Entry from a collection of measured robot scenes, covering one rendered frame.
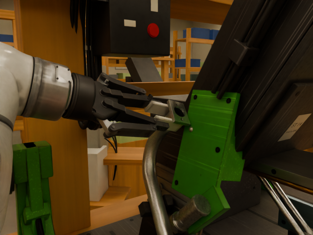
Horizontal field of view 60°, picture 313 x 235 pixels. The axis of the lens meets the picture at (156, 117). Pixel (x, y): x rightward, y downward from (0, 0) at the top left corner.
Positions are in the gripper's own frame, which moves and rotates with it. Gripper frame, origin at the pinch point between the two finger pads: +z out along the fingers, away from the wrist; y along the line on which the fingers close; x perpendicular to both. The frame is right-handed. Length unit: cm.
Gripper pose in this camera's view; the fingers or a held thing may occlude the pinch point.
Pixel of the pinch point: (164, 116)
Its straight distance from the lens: 55.0
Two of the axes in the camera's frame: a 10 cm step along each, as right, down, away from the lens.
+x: -5.5, 5.8, 6.0
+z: 8.0, 1.7, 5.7
